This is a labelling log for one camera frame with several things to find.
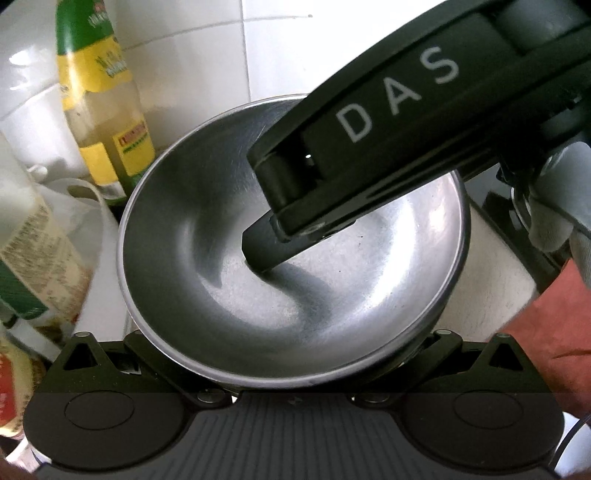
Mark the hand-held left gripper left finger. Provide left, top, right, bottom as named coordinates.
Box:
left=58, top=331, right=234, bottom=409

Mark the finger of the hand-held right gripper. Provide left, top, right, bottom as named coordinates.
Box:
left=241, top=210, right=333, bottom=273

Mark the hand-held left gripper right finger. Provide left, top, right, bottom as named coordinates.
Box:
left=353, top=329, right=532, bottom=409

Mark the steel bowl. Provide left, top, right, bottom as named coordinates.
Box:
left=116, top=95, right=472, bottom=393

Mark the person's right hand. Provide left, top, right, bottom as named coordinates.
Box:
left=526, top=141, right=591, bottom=266

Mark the white round tray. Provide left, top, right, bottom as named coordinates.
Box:
left=28, top=178, right=123, bottom=342

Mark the yellow red label bottle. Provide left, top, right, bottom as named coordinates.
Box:
left=0, top=335, right=49, bottom=439

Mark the red cloth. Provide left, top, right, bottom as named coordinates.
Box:
left=501, top=258, right=591, bottom=411

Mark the clear bottle with text label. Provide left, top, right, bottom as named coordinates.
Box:
left=0, top=131, right=95, bottom=328

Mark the yellow green label bottle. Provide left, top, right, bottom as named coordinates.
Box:
left=54, top=0, right=158, bottom=208

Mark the white jug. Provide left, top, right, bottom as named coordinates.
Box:
left=0, top=85, right=75, bottom=183

